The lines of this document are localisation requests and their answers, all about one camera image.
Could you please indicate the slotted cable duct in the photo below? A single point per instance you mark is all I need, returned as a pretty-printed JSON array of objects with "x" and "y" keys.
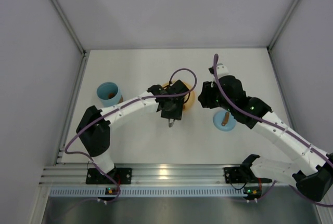
[{"x": 219, "y": 191}]

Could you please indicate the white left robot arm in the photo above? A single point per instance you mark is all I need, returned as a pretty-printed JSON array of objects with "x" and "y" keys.
[{"x": 96, "y": 125}]

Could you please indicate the aluminium mounting rail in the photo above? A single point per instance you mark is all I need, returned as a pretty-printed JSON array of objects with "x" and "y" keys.
[{"x": 155, "y": 175}]

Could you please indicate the dark round food piece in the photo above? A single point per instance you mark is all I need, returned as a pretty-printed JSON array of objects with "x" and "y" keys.
[{"x": 111, "y": 95}]

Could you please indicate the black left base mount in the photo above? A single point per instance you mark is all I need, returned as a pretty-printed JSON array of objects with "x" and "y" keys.
[{"x": 122, "y": 176}]

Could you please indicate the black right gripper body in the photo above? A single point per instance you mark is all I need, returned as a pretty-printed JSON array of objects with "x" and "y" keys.
[{"x": 205, "y": 96}]

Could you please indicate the brown lid handle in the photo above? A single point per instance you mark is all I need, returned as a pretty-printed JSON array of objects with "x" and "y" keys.
[{"x": 225, "y": 119}]

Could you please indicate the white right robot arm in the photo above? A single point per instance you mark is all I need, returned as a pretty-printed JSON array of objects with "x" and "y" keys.
[{"x": 310, "y": 168}]

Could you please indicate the light blue lid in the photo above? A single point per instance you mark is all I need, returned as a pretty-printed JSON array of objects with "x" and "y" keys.
[{"x": 217, "y": 119}]

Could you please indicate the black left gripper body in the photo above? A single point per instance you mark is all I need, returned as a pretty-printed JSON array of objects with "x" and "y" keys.
[{"x": 171, "y": 114}]

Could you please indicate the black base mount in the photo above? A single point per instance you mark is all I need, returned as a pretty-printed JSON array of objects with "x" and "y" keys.
[
  {"x": 122, "y": 176},
  {"x": 234, "y": 175}
]

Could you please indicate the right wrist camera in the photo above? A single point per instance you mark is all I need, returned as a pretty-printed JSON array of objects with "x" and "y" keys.
[{"x": 221, "y": 70}]

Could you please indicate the metal serving tongs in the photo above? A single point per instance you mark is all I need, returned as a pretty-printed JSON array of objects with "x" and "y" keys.
[{"x": 171, "y": 122}]

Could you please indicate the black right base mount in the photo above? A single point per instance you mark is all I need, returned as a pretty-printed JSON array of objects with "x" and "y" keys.
[{"x": 234, "y": 175}]

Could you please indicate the light blue cylindrical container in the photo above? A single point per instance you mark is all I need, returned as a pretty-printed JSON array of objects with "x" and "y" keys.
[{"x": 104, "y": 90}]

